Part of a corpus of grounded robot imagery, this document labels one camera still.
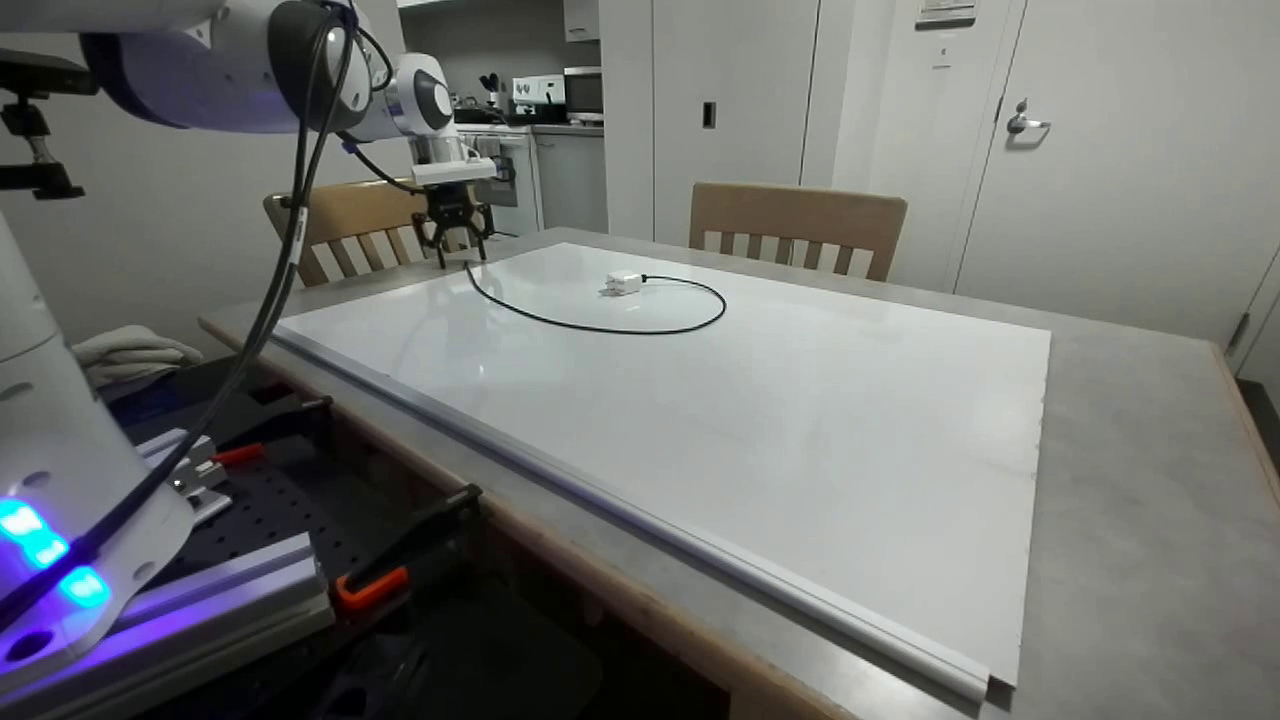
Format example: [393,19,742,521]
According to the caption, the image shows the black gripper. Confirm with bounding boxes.
[411,184,496,263]

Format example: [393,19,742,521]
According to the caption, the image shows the black cable with white plug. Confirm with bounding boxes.
[466,261,731,340]

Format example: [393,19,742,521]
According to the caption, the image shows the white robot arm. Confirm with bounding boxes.
[0,0,496,240]

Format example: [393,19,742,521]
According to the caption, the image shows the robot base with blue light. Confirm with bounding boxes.
[0,218,197,705]

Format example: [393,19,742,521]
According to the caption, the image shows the wooden chair far right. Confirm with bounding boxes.
[299,184,428,289]

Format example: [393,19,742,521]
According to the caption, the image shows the wooden chair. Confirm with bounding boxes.
[690,184,908,280]
[299,184,428,289]

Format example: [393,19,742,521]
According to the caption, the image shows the wooden chair far left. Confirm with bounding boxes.
[690,184,908,280]

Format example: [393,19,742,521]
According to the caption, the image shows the white board on table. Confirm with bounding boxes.
[276,240,1053,698]

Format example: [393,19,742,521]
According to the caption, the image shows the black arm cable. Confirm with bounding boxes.
[0,0,405,630]

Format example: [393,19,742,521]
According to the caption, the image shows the orange handled clamp far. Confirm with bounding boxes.
[213,394,333,473]

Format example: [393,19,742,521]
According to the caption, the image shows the orange handled clamp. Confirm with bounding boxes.
[213,394,333,473]
[330,482,479,628]

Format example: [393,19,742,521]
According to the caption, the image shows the orange handled clamp near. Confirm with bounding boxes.
[330,482,479,628]

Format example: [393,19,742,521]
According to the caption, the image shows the aluminium rail frame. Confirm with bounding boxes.
[0,530,336,720]

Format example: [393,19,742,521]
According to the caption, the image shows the black camera on stand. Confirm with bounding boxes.
[0,46,102,201]

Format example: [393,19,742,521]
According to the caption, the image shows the white door with handle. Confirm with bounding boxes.
[959,0,1280,345]

